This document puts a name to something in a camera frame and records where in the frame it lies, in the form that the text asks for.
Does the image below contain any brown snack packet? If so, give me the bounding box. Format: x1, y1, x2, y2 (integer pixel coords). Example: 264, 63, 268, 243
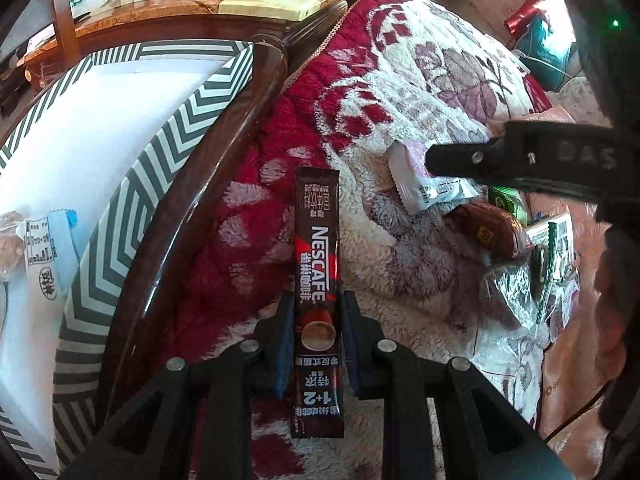
445, 202, 536, 261

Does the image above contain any wooden table with glass top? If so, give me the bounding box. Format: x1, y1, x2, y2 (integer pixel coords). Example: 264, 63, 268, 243
17, 0, 353, 68

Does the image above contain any clear packet of brown biscuits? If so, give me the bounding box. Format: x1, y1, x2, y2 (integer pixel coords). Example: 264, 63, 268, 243
0, 211, 27, 282

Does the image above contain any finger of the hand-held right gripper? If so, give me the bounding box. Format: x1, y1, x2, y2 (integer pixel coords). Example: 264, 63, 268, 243
424, 120, 618, 204

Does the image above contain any dark wooden bed frame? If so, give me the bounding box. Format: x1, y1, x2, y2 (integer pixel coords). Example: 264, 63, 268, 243
92, 35, 291, 431

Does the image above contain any red white floral blanket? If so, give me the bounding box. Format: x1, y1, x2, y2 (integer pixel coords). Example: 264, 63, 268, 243
150, 0, 556, 480

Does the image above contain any blue white snack packet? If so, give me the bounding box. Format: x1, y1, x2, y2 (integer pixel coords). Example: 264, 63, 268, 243
15, 209, 81, 302

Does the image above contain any pale yellow flat box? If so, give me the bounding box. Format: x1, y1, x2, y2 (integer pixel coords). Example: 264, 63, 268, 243
219, 0, 322, 23

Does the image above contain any brown wooden chair frame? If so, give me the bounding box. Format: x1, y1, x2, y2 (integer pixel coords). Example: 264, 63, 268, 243
50, 0, 82, 67

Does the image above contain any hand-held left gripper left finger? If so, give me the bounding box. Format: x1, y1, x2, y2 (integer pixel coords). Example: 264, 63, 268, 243
60, 292, 297, 480

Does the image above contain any teal bag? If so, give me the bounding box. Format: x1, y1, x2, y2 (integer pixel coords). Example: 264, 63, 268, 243
515, 14, 582, 92

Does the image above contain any green snack packet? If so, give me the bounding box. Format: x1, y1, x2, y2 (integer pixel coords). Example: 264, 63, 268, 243
487, 185, 529, 226

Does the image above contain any grey white striped box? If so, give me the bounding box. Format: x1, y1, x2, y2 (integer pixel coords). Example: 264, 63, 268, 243
0, 40, 255, 471

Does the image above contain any red shiny bag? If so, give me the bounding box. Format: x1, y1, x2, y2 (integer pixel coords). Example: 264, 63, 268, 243
502, 0, 572, 34

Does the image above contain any clear plastic wrapper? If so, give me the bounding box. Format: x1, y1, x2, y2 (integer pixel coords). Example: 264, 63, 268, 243
470, 260, 551, 342

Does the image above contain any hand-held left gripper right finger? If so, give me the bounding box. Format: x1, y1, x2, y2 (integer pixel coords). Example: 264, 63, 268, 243
340, 290, 571, 480

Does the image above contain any black cable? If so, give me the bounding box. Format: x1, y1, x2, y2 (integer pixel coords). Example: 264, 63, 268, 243
542, 380, 619, 444

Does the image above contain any white packet with green edge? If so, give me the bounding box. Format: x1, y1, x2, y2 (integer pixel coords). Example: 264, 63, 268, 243
522, 212, 574, 321

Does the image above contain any brown coffee stick packet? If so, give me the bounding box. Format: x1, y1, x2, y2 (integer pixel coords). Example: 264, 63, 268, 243
289, 167, 347, 439

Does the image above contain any white plastic bag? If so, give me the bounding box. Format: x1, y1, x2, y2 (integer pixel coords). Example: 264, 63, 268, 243
67, 0, 114, 21

